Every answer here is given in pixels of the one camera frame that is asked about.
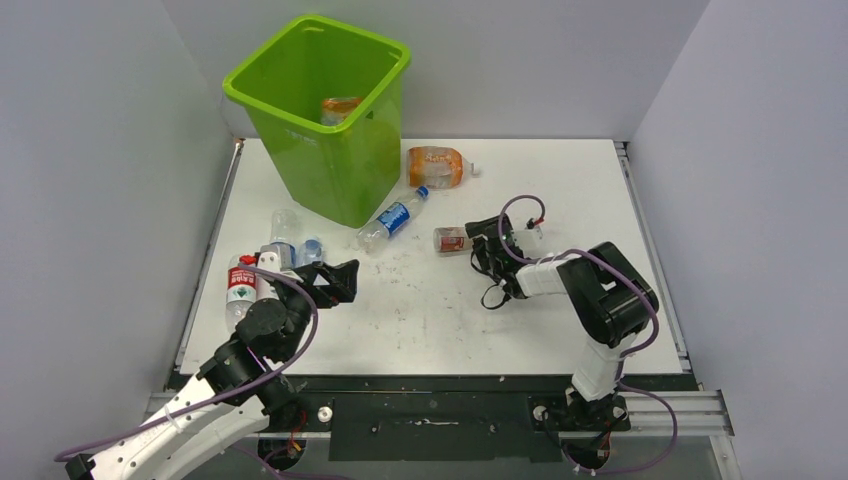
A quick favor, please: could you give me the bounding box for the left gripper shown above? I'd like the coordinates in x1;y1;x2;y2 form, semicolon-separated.
272;259;358;362

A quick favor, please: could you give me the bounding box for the red cap tea bottle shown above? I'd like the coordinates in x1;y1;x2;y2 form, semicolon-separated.
433;226;473;255

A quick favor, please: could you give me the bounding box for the crushed orange label bottle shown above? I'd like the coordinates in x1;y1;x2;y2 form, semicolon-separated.
320;97;362;127

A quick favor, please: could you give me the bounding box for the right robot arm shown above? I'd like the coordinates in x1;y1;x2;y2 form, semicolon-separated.
465;214;660;428

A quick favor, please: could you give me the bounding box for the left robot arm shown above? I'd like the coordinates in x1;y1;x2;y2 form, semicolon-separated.
54;259;360;479

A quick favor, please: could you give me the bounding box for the green plastic bin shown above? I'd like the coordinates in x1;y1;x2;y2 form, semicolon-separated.
222;15;411;228

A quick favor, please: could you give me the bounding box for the crushed clear purple-label bottle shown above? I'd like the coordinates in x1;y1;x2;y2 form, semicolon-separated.
296;236;325;267

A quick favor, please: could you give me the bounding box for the blue label clear bottle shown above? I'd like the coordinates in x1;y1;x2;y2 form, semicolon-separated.
269;209;301;264

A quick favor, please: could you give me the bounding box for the red label Nongfu bottle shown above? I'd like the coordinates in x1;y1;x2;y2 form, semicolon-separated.
225;255;257;333

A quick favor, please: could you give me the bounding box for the large orange label bottle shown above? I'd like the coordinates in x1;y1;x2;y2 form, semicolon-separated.
406;146;482;190

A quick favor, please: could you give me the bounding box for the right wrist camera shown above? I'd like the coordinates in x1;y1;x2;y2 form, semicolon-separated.
513;226;543;250

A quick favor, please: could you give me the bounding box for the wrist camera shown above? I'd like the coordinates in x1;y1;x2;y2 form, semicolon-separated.
513;226;543;250
239;242;296;273

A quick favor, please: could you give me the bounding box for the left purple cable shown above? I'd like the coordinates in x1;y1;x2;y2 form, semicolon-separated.
54;264;321;463

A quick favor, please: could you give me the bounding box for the purple cable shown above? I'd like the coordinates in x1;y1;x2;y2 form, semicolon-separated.
496;194;680;477
54;264;321;463

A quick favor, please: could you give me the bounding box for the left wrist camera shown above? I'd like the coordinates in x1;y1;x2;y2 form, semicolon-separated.
239;242;296;273

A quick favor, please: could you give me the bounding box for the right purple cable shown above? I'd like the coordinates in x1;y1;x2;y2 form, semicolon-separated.
496;194;680;477

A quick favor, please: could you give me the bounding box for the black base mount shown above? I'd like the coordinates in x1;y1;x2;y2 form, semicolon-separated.
255;375;631;471

